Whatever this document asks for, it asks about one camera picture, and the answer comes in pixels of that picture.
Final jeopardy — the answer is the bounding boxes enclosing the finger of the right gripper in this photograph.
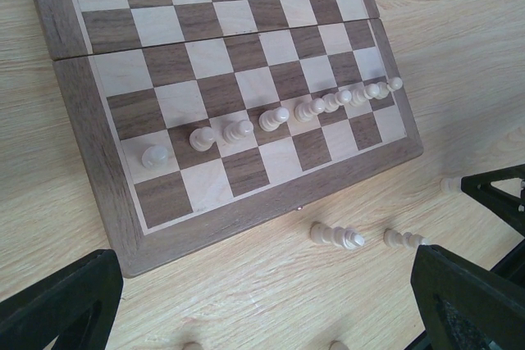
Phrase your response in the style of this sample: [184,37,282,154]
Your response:
[460,164,525,235]

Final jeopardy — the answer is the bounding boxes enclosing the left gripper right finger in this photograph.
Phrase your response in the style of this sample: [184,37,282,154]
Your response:
[410,244,524,349]

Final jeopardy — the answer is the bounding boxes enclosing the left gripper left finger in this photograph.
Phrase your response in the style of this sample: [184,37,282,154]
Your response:
[1,249,123,349]

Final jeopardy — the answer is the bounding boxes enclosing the white piece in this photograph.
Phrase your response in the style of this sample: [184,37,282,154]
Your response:
[141,145,169,170]
[329,340,349,350]
[310,222,365,250]
[183,342,203,350]
[383,229,429,249]
[376,76,403,100]
[189,126,216,152]
[440,177,462,194]

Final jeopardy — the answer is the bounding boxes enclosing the white pawn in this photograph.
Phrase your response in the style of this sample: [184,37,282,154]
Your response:
[322,89,352,113]
[349,84,381,107]
[223,120,253,144]
[294,98,325,122]
[258,107,290,132]

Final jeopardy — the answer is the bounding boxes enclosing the wooden chess board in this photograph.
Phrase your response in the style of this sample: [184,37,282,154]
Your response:
[34,0,423,277]

